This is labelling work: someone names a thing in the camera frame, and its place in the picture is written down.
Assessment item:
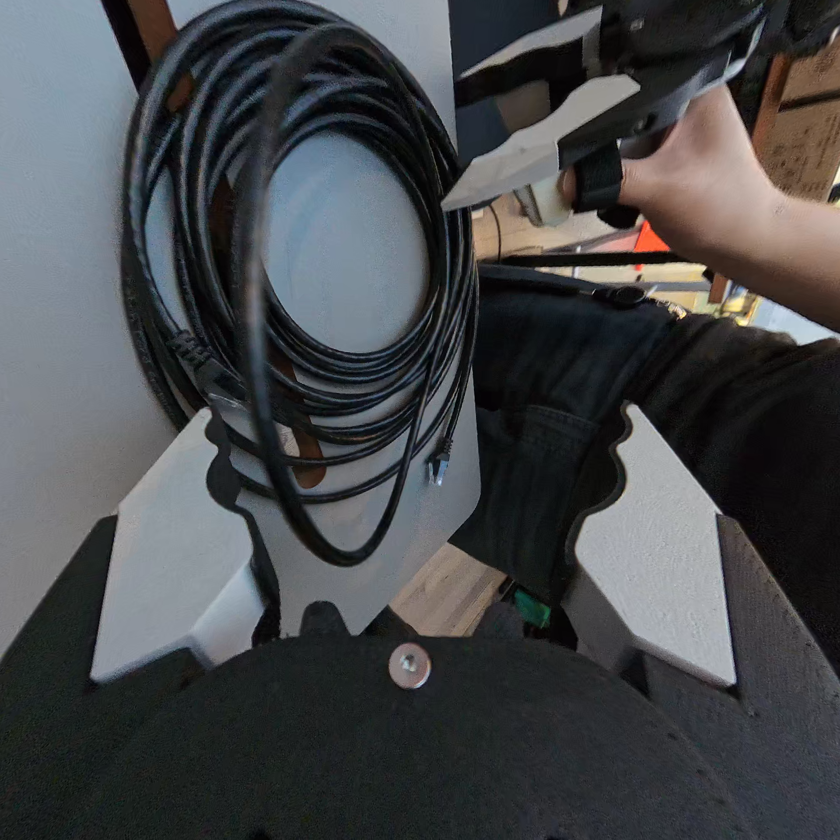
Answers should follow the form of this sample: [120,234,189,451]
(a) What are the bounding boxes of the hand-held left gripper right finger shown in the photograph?
[559,402,737,689]

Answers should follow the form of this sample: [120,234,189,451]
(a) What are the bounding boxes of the person's right hand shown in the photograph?
[561,85,785,265]

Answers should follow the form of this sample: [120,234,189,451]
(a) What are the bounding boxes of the brown cardboard box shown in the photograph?
[784,42,840,106]
[758,98,840,201]

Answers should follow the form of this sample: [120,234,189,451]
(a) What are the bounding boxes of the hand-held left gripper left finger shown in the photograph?
[91,407,283,685]

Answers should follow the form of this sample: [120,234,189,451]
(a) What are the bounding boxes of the black key fob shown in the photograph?
[592,285,648,311]

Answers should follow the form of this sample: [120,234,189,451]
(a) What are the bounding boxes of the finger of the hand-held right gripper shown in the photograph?
[441,73,642,212]
[455,7,606,109]

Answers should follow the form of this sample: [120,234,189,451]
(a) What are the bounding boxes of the black ethernet cable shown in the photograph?
[120,0,481,568]

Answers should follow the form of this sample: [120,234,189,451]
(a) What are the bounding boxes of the person's dark clothing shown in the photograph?
[453,261,840,664]

